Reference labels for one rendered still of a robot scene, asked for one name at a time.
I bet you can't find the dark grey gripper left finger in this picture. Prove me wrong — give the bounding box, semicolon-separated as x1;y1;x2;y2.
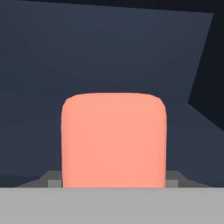
17;170;63;189

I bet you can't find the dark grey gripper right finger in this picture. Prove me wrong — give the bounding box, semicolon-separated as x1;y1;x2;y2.
165;170;210;189

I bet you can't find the dark blue cabinet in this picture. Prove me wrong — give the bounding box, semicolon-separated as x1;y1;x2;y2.
0;0;224;189

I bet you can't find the pink bar soap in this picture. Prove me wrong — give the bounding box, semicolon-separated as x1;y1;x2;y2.
60;92;168;189

